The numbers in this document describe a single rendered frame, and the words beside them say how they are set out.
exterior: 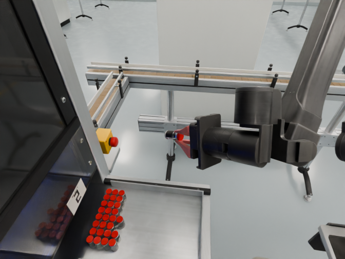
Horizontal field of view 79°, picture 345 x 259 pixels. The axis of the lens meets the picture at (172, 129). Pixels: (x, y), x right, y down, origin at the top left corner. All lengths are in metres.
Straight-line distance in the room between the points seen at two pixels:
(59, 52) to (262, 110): 0.45
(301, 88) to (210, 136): 0.17
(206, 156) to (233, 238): 1.35
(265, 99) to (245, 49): 1.62
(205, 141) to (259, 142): 0.10
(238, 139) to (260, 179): 1.71
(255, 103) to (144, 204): 0.56
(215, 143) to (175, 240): 0.43
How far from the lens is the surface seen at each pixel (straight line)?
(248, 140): 0.35
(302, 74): 0.43
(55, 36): 0.57
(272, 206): 1.95
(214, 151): 0.38
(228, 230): 1.74
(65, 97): 0.59
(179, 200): 0.79
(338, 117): 1.79
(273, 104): 0.37
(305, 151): 0.39
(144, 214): 0.77
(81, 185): 0.70
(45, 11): 0.55
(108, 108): 1.12
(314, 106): 0.42
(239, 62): 1.99
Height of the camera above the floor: 1.57
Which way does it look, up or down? 42 degrees down
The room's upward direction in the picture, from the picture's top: straight up
